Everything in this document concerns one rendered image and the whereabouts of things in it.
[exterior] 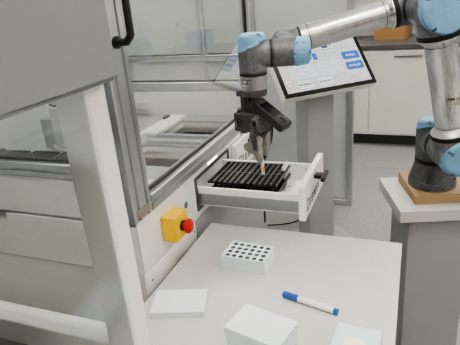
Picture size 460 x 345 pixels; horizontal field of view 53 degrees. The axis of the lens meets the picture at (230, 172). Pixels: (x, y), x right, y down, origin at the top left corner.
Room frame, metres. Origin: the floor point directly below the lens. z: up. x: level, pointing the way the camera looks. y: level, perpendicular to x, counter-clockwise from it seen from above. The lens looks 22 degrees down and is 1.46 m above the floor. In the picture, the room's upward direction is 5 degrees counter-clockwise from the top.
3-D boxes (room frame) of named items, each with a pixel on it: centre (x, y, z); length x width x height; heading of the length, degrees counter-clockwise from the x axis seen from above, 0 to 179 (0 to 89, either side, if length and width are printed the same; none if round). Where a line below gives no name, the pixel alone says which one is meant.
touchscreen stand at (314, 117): (2.30, -0.49, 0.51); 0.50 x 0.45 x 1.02; 21
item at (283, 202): (1.38, -0.06, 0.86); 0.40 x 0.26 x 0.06; 67
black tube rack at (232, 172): (1.38, -0.06, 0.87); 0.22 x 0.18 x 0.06; 67
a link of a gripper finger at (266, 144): (1.29, -0.10, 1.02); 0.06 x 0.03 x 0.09; 47
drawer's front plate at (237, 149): (1.72, -0.08, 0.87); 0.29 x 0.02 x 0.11; 157
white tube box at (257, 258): (1.08, -0.03, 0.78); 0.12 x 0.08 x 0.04; 64
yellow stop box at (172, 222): (1.12, 0.16, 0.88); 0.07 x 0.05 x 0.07; 157
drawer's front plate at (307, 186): (1.30, -0.25, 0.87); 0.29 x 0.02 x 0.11; 157
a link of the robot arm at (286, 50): (1.29, -0.19, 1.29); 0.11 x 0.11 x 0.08; 89
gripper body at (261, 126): (1.28, -0.08, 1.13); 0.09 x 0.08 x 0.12; 47
